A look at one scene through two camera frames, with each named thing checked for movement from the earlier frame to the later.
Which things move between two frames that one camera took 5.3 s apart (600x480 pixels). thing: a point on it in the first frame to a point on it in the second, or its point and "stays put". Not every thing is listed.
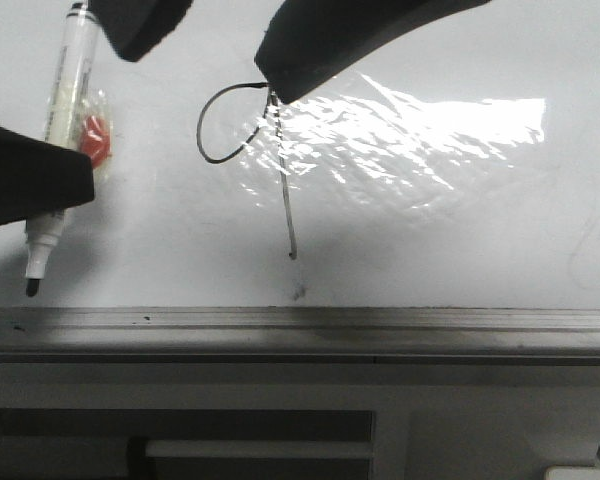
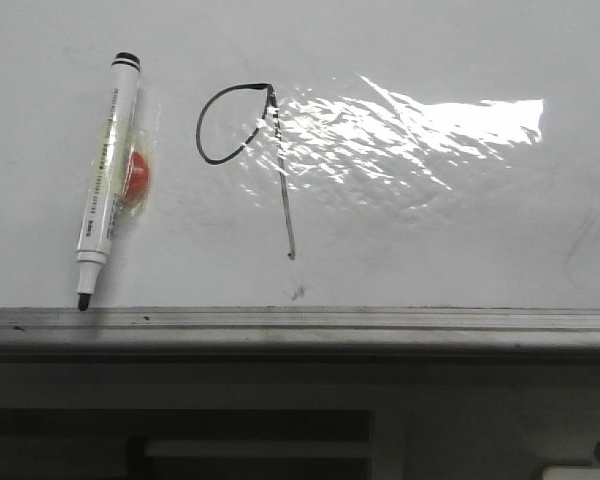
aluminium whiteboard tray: (299, 335) stays put
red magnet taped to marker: (95, 139) to (137, 179)
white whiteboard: (476, 166) stays put
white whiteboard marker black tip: (63, 128) to (98, 217)
